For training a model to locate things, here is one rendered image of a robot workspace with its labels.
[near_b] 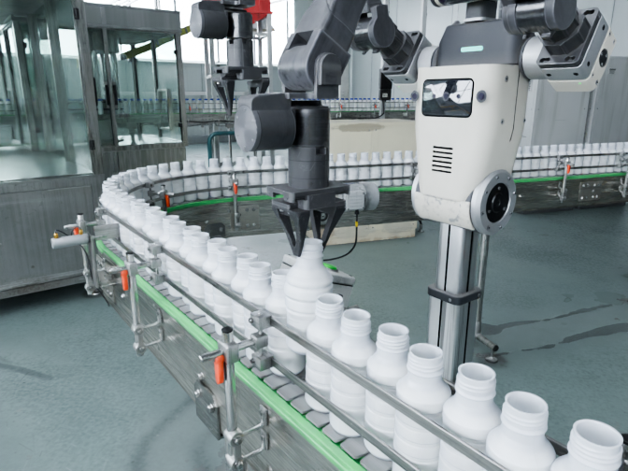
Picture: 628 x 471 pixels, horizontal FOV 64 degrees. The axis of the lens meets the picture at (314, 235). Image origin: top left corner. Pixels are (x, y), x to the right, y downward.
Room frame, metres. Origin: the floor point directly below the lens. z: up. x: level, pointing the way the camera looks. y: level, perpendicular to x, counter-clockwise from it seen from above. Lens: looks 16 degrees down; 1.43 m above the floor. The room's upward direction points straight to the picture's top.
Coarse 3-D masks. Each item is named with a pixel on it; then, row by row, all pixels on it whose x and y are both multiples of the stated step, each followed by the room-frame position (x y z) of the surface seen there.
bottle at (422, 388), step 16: (416, 352) 0.50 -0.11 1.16; (432, 352) 0.50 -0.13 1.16; (416, 368) 0.47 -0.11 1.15; (432, 368) 0.47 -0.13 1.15; (400, 384) 0.49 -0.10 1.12; (416, 384) 0.47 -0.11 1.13; (432, 384) 0.47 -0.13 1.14; (416, 400) 0.46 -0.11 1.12; (432, 400) 0.46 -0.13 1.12; (400, 416) 0.47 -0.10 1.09; (432, 416) 0.46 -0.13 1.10; (400, 432) 0.47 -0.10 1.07; (416, 432) 0.46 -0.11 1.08; (400, 448) 0.47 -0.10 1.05; (416, 448) 0.46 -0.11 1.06; (432, 448) 0.46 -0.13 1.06; (416, 464) 0.46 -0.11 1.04; (432, 464) 0.46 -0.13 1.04
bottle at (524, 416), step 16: (512, 400) 0.41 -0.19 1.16; (528, 400) 0.41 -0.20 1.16; (512, 416) 0.38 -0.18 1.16; (528, 416) 0.38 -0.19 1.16; (544, 416) 0.38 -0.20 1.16; (496, 432) 0.40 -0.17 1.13; (512, 432) 0.38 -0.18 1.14; (528, 432) 0.37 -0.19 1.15; (544, 432) 0.38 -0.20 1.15; (496, 448) 0.38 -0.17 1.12; (512, 448) 0.38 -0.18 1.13; (528, 448) 0.37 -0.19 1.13; (544, 448) 0.38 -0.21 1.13; (512, 464) 0.37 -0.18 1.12; (528, 464) 0.36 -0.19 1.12; (544, 464) 0.37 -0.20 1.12
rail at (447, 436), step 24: (216, 288) 0.83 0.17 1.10; (240, 336) 0.76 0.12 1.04; (288, 336) 0.64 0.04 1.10; (336, 360) 0.56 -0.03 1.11; (360, 384) 0.52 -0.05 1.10; (336, 408) 0.55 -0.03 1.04; (408, 408) 0.46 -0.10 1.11; (360, 432) 0.52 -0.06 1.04; (432, 432) 0.43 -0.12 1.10; (480, 456) 0.39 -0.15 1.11
